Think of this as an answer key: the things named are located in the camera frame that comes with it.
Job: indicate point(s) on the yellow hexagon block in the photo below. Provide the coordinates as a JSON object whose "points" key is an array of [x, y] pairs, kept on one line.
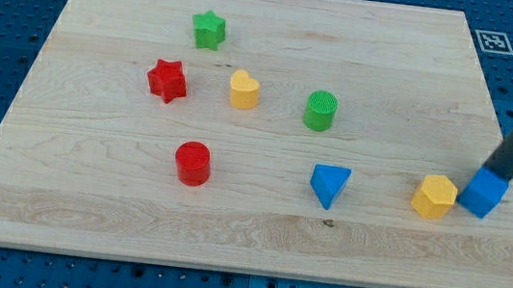
{"points": [[434, 196]]}

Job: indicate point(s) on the green cylinder block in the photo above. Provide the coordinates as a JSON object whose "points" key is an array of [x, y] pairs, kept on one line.
{"points": [[320, 110]]}

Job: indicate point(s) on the green star block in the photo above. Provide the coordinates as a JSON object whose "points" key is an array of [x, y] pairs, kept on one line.
{"points": [[209, 30]]}

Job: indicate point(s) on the yellow heart block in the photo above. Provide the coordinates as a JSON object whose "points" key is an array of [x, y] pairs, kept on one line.
{"points": [[244, 90]]}

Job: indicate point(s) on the white fiducial marker tag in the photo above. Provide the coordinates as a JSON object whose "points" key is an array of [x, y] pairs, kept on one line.
{"points": [[494, 42]]}

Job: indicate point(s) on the red star block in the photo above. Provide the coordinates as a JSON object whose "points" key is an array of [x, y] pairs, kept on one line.
{"points": [[167, 80]]}

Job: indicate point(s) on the blue triangle block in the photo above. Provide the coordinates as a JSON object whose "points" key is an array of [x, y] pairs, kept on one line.
{"points": [[328, 181]]}

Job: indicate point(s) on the wooden board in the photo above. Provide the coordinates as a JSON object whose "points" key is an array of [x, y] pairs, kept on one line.
{"points": [[87, 152]]}

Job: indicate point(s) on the red cylinder block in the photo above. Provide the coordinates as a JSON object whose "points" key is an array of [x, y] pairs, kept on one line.
{"points": [[193, 163]]}

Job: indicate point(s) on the blue cube block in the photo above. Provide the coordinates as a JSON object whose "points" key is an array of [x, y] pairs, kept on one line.
{"points": [[483, 193]]}

